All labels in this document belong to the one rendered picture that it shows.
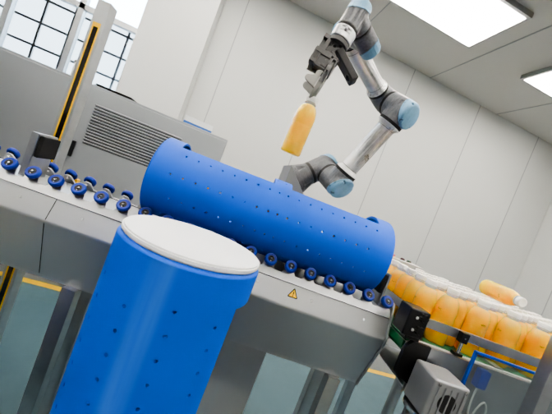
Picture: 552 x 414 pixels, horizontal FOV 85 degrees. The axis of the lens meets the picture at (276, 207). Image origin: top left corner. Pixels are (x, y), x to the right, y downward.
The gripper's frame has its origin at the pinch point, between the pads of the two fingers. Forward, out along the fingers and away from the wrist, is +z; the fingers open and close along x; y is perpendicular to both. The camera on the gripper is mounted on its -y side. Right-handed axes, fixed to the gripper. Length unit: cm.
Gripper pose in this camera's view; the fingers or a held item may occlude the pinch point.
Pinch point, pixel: (312, 98)
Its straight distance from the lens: 105.9
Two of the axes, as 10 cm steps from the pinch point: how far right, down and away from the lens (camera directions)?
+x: 0.2, -0.1, -10.0
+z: -5.2, 8.5, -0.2
